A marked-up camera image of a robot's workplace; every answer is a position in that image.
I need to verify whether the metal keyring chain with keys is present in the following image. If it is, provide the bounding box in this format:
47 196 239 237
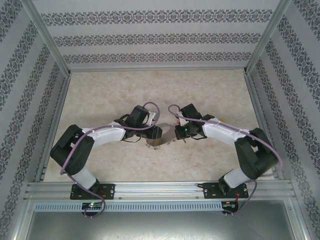
145 138 176 151

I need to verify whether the grey sheet metal panel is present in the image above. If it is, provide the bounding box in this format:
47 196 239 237
23 211 310 240

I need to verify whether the aluminium back frame rail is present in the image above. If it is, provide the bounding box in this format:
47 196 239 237
68 65 248 74

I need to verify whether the aluminium side frame rail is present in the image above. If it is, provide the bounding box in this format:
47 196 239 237
34 74 72 183
244 74 285 180

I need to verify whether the aluminium mounting rail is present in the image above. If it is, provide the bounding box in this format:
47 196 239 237
23 181 294 201

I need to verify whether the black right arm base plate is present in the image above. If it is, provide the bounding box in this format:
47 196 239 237
202 181 249 200

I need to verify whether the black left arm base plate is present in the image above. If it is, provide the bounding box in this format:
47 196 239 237
70 183 117 201

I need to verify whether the grey slotted cable duct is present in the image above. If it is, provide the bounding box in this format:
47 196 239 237
33 201 241 213

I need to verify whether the aluminium frame post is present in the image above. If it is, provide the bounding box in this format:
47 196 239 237
243 0 293 75
20 0 72 76

